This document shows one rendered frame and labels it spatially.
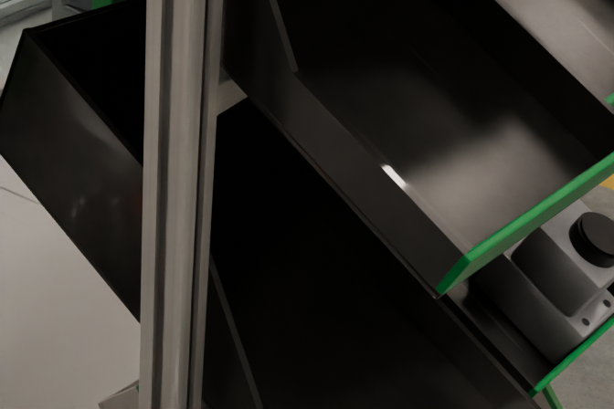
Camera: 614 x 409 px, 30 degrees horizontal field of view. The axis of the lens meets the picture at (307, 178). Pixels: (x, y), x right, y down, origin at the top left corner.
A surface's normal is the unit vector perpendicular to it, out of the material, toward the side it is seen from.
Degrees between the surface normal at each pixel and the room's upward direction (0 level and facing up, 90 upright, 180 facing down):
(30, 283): 0
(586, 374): 0
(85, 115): 90
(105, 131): 90
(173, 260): 90
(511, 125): 25
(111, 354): 0
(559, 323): 90
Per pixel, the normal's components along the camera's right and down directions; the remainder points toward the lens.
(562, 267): -0.65, 0.33
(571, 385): 0.08, -0.86
